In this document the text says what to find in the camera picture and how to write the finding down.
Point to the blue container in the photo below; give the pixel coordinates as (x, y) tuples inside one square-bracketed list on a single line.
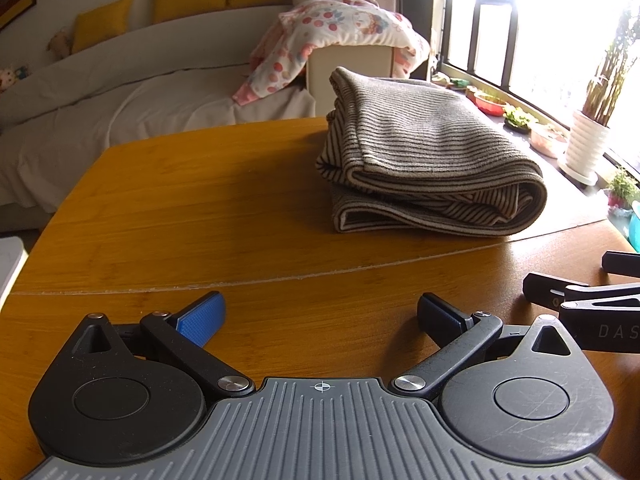
[(635, 227)]

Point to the small green potted plant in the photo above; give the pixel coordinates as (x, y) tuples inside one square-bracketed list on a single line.
[(622, 190)]

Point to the beige sofa throw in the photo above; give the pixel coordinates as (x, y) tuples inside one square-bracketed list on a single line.
[(125, 120)]

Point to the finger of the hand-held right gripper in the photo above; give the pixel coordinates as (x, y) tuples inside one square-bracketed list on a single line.
[(622, 263), (547, 294)]

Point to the floral padded quilt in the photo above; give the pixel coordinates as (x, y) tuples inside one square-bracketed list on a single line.
[(340, 22)]

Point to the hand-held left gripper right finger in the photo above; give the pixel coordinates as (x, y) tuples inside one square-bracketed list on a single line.
[(440, 316)]

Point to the white ribbed potted plant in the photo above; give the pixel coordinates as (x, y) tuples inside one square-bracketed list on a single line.
[(585, 146)]

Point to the beige sofa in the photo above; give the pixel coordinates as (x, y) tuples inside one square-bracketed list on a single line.
[(165, 42)]

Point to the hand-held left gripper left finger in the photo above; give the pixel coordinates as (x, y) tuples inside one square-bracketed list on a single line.
[(200, 317)]

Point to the dark-framed window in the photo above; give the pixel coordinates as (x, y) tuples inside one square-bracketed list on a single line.
[(505, 35)]

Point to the beige plush toy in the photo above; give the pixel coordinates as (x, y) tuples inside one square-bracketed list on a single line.
[(61, 41)]

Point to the striped grey towel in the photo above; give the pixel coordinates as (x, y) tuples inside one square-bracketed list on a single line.
[(420, 145)]

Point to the small brown pot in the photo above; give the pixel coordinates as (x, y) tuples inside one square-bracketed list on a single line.
[(470, 91)]

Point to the red plant pot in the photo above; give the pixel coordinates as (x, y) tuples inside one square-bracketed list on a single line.
[(490, 103)]

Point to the beige slipper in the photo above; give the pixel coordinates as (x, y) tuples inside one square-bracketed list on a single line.
[(440, 79)]

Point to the pink basin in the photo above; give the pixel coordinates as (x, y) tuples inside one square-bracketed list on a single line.
[(548, 138)]

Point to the white side table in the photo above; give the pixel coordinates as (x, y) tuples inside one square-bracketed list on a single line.
[(10, 265)]

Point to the yellow pink plush doll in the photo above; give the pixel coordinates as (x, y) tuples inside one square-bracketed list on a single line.
[(10, 78)]

